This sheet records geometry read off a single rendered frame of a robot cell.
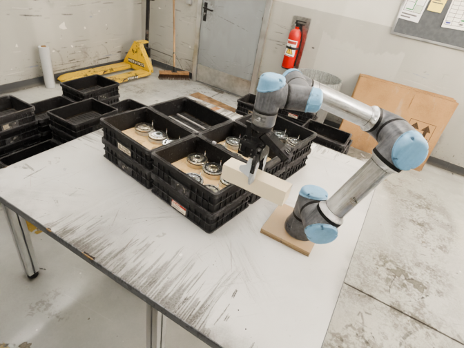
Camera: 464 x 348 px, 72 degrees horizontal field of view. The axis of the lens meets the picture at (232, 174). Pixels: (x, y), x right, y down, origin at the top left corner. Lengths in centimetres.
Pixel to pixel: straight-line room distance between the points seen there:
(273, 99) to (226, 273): 69
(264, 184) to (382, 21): 333
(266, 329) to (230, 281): 21
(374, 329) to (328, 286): 95
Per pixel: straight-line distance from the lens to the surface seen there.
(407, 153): 114
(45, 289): 220
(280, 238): 145
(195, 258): 132
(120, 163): 174
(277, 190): 106
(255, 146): 102
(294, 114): 319
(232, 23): 477
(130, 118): 186
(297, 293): 131
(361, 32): 423
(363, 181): 120
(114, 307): 205
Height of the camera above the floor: 171
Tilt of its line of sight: 34 degrees down
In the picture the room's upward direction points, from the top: 10 degrees clockwise
